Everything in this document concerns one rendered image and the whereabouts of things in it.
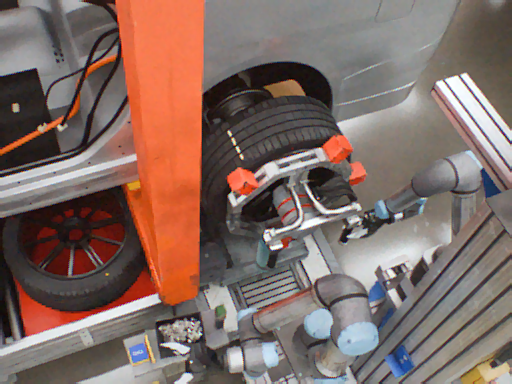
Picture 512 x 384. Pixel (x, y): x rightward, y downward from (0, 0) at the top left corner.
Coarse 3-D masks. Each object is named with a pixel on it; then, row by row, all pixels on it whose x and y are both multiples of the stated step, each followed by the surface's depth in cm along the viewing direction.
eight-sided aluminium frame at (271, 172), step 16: (288, 160) 240; (304, 160) 245; (320, 160) 241; (256, 176) 241; (272, 176) 237; (336, 176) 268; (256, 192) 242; (240, 208) 248; (240, 224) 271; (256, 224) 278; (272, 224) 284
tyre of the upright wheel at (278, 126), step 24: (288, 96) 251; (240, 120) 245; (264, 120) 243; (288, 120) 243; (312, 120) 247; (216, 144) 249; (240, 144) 242; (264, 144) 238; (288, 144) 238; (312, 144) 245; (216, 168) 247; (216, 192) 249; (216, 216) 265
